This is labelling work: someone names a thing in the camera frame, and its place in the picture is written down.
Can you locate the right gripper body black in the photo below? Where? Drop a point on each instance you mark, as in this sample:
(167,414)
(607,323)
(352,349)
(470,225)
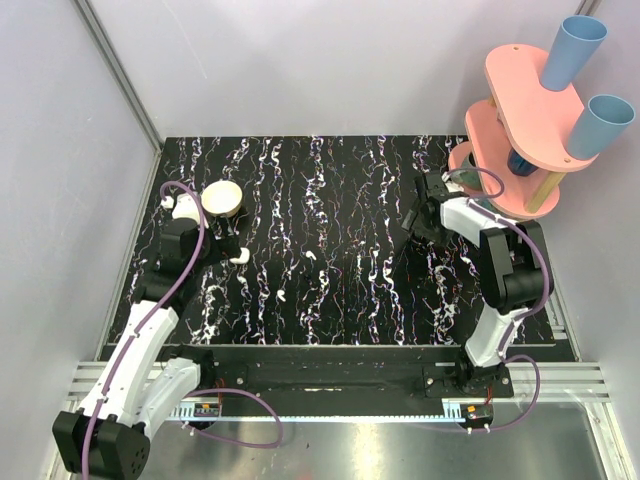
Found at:
(427,229)

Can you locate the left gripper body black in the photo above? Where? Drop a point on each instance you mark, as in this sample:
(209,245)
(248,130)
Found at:
(220,239)

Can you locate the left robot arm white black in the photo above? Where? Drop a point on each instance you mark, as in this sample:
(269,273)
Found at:
(109,435)

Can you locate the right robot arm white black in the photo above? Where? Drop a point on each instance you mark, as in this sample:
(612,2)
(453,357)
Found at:
(515,278)

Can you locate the white earbud case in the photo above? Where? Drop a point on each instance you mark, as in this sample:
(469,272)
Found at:
(243,257)

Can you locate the cream round bowl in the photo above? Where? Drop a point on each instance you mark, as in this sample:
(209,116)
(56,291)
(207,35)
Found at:
(222,198)

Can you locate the green ceramic mug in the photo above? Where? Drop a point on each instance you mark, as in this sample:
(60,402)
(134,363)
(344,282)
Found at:
(467,178)

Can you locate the black marble mat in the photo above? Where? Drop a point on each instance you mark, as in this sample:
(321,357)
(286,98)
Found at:
(343,198)

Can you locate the dark blue cup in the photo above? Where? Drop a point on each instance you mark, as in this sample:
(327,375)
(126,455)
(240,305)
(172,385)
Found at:
(519,166)

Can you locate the pink three tier shelf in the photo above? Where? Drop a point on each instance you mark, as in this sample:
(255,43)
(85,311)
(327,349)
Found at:
(521,114)

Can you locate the blue cup front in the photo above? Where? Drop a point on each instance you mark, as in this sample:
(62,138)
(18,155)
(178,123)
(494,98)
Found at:
(602,121)

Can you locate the blue cup rear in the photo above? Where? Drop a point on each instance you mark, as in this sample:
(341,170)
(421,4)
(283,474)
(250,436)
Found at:
(578,37)

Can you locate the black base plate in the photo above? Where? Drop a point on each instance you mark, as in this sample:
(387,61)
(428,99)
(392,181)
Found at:
(413,369)

